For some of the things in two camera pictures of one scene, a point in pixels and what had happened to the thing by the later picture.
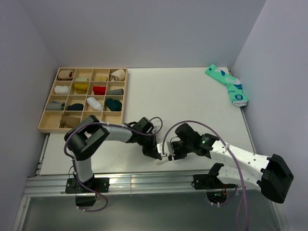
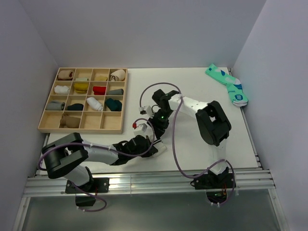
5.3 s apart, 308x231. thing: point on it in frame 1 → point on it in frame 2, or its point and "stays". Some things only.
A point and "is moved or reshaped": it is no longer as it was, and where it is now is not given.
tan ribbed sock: [69, 121] stays
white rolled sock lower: [94, 104] stays
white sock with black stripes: [164, 159] is moved or reshaped
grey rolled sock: [53, 105] stays
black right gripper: [177, 156] → [160, 127]
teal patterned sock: [234, 87] stays
